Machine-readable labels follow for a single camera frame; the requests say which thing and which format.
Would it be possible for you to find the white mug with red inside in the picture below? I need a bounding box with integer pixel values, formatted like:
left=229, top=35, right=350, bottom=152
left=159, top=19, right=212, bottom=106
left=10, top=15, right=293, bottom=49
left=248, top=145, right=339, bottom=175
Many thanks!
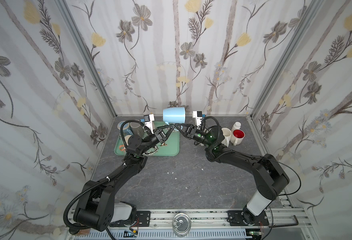
left=230, top=130, right=245, bottom=146

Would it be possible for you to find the white plastic bottle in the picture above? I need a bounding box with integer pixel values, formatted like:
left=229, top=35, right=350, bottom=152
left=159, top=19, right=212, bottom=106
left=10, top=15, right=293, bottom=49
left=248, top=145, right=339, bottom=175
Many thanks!
left=231, top=122, right=241, bottom=132

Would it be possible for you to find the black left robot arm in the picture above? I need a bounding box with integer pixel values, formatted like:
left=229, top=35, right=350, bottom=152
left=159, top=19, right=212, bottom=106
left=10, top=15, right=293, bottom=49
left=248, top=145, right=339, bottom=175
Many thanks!
left=63, top=120, right=175, bottom=234

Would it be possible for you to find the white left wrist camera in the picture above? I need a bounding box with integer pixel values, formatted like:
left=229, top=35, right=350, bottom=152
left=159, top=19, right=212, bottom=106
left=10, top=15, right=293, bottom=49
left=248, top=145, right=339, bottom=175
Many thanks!
left=144, top=114, right=155, bottom=133

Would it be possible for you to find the green plastic tray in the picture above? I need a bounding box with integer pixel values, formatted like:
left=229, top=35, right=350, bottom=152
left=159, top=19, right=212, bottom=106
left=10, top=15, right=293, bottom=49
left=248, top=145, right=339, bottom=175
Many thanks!
left=114, top=121, right=180, bottom=157

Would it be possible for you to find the light blue mug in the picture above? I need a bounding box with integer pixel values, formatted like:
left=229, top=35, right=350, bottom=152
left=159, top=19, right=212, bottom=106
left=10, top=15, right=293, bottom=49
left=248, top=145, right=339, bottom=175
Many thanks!
left=163, top=107, right=185, bottom=124

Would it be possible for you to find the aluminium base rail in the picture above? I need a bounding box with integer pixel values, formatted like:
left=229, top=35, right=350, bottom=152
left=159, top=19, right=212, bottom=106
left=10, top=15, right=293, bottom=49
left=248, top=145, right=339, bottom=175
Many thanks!
left=67, top=208, right=318, bottom=240

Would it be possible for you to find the white cream mug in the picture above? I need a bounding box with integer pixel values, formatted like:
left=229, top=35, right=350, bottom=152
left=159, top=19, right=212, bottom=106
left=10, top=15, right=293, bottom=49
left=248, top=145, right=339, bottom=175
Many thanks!
left=221, top=128, right=232, bottom=147

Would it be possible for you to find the black allen key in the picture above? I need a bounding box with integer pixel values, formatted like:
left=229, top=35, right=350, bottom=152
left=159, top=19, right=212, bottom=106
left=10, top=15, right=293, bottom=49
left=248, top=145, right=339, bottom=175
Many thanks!
left=269, top=215, right=299, bottom=229

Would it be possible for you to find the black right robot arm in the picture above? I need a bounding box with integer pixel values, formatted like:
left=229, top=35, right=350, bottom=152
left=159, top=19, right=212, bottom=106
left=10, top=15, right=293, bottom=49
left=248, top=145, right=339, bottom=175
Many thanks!
left=174, top=117, right=290, bottom=226

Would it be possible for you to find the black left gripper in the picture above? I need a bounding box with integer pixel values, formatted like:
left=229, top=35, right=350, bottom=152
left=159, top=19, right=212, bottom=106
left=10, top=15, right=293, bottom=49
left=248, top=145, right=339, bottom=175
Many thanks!
left=138, top=124, right=173, bottom=157

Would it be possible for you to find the tall dark grey mug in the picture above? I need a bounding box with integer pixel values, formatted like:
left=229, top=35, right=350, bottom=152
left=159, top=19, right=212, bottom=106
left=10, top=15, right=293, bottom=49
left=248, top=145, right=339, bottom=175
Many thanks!
left=130, top=122, right=145, bottom=138

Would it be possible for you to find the cream mug with orange handle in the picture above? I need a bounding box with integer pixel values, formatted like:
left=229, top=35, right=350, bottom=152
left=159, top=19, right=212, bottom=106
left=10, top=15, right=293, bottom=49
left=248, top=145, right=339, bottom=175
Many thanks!
left=119, top=135, right=132, bottom=153

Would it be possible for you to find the blue mug with brown rim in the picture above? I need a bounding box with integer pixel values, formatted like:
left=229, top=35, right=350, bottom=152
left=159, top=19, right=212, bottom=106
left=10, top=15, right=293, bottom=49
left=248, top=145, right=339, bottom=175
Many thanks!
left=117, top=121, right=133, bottom=137

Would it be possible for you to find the round metal lid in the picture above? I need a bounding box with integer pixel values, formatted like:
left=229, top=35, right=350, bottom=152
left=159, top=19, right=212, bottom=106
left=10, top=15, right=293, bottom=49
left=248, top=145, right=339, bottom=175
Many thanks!
left=172, top=213, right=191, bottom=237

